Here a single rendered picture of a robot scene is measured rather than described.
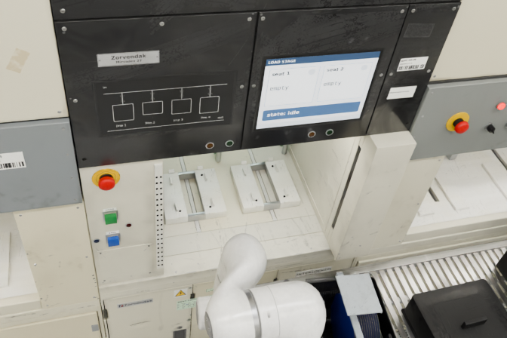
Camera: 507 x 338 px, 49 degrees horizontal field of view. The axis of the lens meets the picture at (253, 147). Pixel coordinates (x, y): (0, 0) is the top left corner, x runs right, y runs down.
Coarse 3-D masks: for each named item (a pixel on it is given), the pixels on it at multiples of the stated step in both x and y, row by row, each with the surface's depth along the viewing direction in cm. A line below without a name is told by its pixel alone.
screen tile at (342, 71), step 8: (344, 64) 130; (352, 64) 131; (360, 64) 131; (328, 72) 131; (336, 72) 131; (344, 72) 132; (352, 72) 133; (360, 72) 133; (368, 72) 134; (328, 80) 132; (360, 80) 135; (320, 88) 134; (328, 88) 134; (336, 88) 135; (344, 88) 136; (352, 88) 136; (360, 88) 137; (320, 96) 135; (328, 96) 136; (336, 96) 137; (344, 96) 138; (352, 96) 138; (360, 96) 139
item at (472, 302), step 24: (456, 288) 183; (480, 288) 184; (408, 312) 183; (432, 312) 176; (456, 312) 177; (480, 312) 178; (504, 312) 179; (432, 336) 171; (456, 336) 171; (480, 336) 171; (504, 336) 172
